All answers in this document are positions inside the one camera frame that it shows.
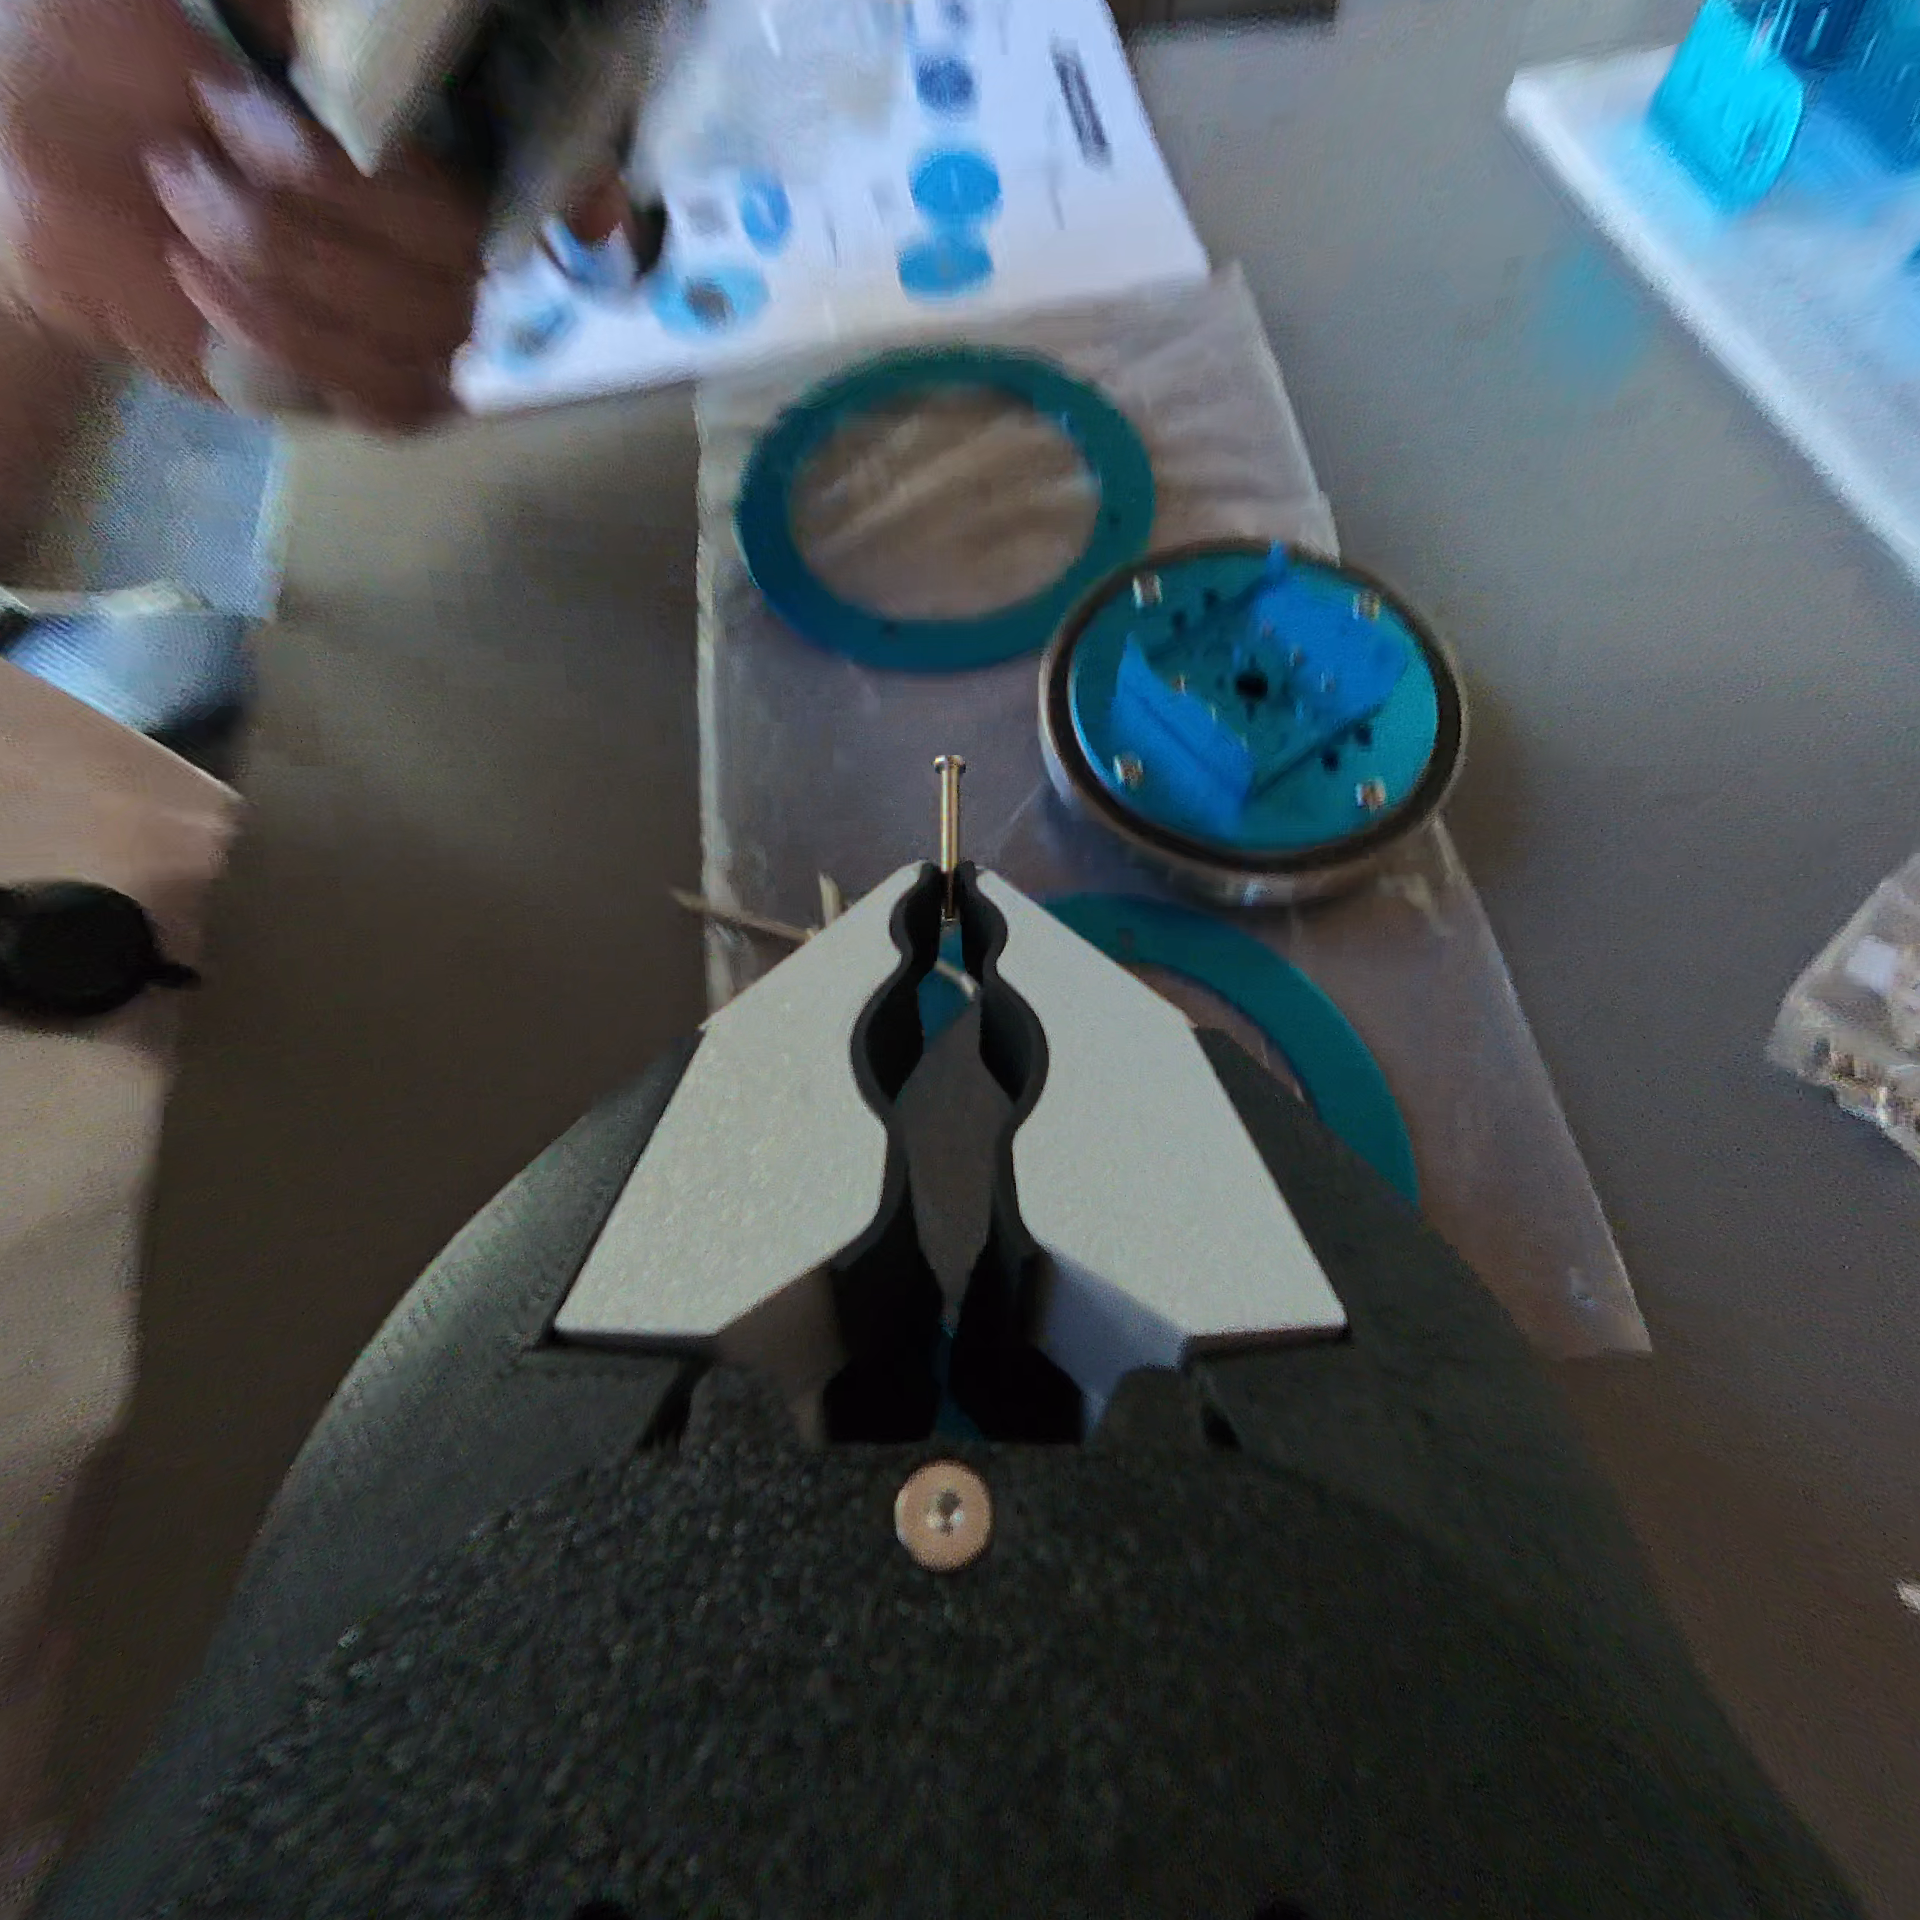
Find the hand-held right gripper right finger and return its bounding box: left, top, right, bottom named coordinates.
left=960, top=865, right=1347, bottom=1425

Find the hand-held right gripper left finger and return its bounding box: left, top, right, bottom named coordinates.
left=556, top=865, right=951, bottom=1446

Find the grey desk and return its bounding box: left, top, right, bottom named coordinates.
left=89, top=0, right=1920, bottom=1920

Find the person's left hand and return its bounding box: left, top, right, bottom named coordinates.
left=0, top=0, right=500, bottom=437

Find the clear plastic sheet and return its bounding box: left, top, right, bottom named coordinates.
left=692, top=263, right=1654, bottom=1360

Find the printed instruction sheet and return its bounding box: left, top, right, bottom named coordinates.
left=451, top=0, right=1214, bottom=419

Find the pale blue cloth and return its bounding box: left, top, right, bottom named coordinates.
left=0, top=375, right=288, bottom=722

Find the clear bag of small parts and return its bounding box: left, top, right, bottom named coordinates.
left=1768, top=855, right=1920, bottom=1165

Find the blue metal part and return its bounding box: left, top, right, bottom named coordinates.
left=1650, top=0, right=1920, bottom=214

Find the large teal metal ring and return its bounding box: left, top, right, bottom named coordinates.
left=915, top=891, right=1424, bottom=1210

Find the small teal metal ring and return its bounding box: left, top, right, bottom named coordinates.
left=731, top=346, right=1161, bottom=678

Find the round teal base with bracket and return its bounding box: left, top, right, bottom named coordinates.
left=1038, top=537, right=1470, bottom=910

